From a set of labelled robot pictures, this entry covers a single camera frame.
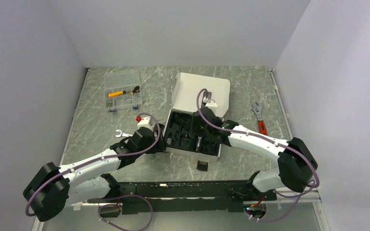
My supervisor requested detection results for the black power cord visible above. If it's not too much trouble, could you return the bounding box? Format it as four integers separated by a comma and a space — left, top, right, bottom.
173, 114, 192, 128

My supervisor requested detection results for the white hair clipper box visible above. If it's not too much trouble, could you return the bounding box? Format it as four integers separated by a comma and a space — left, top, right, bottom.
163, 72, 230, 161

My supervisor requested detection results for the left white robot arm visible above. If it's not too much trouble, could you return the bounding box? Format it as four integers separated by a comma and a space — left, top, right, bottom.
23, 125, 163, 221

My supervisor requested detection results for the purple cable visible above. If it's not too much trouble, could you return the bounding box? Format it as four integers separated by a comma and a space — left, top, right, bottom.
25, 113, 162, 231
196, 88, 320, 223

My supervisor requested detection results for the black comb guard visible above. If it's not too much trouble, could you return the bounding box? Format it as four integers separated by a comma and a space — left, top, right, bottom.
197, 160, 209, 171

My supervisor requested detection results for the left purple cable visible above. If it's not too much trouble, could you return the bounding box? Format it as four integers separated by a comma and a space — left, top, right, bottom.
25, 113, 162, 231

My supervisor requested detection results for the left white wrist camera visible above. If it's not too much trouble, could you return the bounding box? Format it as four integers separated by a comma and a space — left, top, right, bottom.
136, 115, 153, 130

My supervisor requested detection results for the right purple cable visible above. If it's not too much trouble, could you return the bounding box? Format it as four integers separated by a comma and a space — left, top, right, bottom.
196, 88, 320, 223

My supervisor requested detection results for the clear plastic organizer box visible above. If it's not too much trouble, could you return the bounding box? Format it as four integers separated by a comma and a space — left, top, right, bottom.
103, 70, 143, 112

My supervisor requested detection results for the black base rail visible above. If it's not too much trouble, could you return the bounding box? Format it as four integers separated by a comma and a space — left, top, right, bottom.
88, 180, 277, 215

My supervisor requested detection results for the red handled adjustable wrench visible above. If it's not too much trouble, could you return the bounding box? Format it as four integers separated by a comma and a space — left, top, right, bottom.
251, 102, 268, 136

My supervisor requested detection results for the black yellow small tool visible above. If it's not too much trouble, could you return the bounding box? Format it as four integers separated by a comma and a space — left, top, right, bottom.
130, 86, 140, 95

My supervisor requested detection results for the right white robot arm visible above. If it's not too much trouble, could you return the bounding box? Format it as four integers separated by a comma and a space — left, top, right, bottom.
191, 107, 319, 200

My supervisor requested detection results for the silver combination wrench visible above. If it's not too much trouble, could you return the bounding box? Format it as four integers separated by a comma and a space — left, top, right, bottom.
114, 129, 132, 138

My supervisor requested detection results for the black silver hair clipper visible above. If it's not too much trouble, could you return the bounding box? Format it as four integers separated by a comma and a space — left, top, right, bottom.
196, 137, 203, 152

